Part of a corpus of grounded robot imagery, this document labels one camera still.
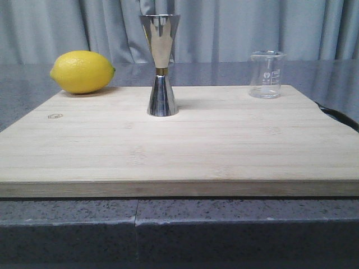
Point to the small glass beaker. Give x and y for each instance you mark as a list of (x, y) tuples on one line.
[(266, 74)]

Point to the wooden cutting board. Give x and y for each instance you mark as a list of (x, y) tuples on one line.
[(222, 142)]

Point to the yellow lemon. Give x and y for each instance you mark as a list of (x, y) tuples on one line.
[(82, 71)]

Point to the steel double jigger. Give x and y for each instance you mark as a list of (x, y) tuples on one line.
[(160, 32)]

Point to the grey curtain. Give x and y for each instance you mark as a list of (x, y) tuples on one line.
[(34, 32)]

